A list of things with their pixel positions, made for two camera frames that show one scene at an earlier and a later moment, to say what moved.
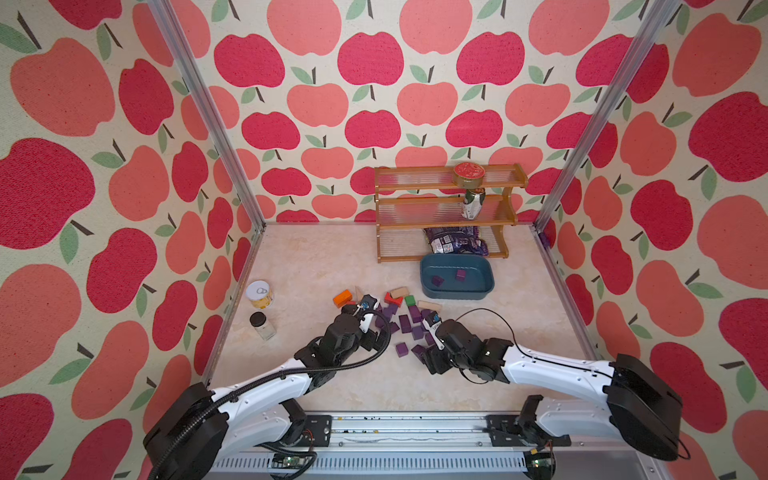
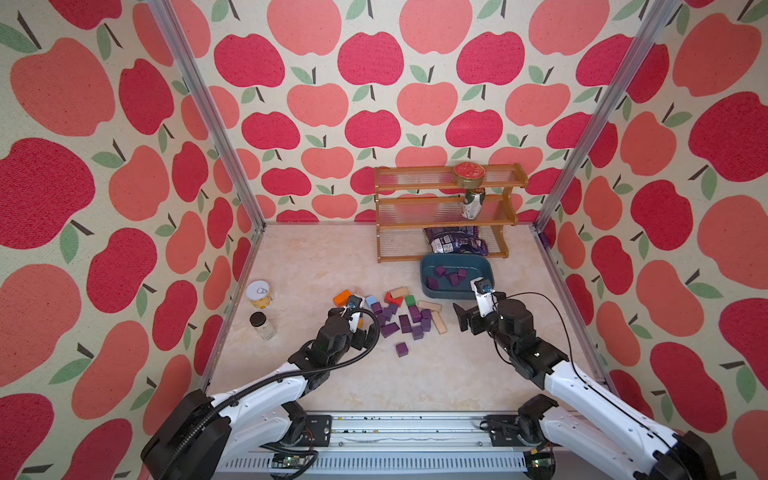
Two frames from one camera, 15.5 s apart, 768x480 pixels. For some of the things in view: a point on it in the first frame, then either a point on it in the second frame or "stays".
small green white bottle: [472, 202] stays
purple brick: [405, 324] stays
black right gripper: [431, 359] to [474, 316]
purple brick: [401, 349] stays
